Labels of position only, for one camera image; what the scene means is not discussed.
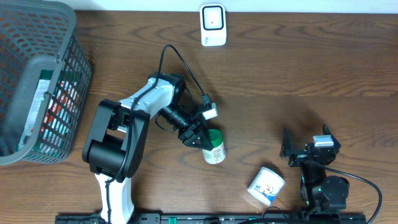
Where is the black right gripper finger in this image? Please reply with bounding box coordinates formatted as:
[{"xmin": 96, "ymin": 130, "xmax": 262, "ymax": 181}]
[
  {"xmin": 279, "ymin": 127, "xmax": 293, "ymax": 157},
  {"xmin": 323, "ymin": 124, "xmax": 332, "ymax": 136}
]

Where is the white barcode scanner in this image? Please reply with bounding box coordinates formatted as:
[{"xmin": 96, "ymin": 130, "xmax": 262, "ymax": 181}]
[{"xmin": 200, "ymin": 3, "xmax": 227, "ymax": 47}]

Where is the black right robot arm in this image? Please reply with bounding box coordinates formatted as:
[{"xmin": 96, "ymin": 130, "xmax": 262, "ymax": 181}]
[{"xmin": 280, "ymin": 125, "xmax": 349, "ymax": 219}]

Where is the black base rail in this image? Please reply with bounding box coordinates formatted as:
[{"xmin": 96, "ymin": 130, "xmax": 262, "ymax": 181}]
[{"xmin": 55, "ymin": 212, "xmax": 368, "ymax": 224}]

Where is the green lid white jar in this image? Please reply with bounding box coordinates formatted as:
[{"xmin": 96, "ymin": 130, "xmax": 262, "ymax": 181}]
[{"xmin": 202, "ymin": 129, "xmax": 226, "ymax": 164}]

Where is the flat white red package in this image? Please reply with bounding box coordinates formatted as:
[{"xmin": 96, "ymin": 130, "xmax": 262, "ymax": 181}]
[{"xmin": 17, "ymin": 70, "xmax": 77, "ymax": 152}]

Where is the white blue labelled jar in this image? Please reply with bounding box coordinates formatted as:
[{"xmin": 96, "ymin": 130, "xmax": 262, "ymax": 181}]
[{"xmin": 248, "ymin": 167, "xmax": 285, "ymax": 207}]

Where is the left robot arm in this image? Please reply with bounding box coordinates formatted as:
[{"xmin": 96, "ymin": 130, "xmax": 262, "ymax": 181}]
[{"xmin": 82, "ymin": 73, "xmax": 218, "ymax": 223}]

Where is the grey plastic mesh basket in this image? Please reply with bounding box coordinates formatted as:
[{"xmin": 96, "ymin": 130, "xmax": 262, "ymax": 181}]
[{"xmin": 1, "ymin": 1, "xmax": 92, "ymax": 166}]

